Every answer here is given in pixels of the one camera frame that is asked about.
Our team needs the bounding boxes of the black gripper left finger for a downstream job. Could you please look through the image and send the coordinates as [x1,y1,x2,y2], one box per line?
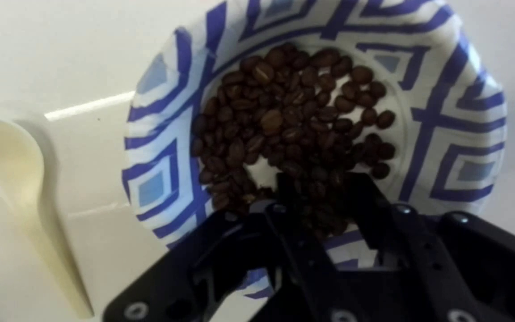
[103,172,340,322]

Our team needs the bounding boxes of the cream plastic spoon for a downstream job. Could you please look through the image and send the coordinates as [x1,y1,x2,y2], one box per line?
[0,115,97,319]

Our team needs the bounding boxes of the blue patterned bowl many beans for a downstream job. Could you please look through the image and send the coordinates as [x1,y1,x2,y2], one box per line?
[121,0,509,301]

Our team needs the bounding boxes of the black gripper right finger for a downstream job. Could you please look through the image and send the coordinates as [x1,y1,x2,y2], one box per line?
[340,176,515,322]

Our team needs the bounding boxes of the large coffee bean heap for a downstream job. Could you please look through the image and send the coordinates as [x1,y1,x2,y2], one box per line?
[192,41,398,238]

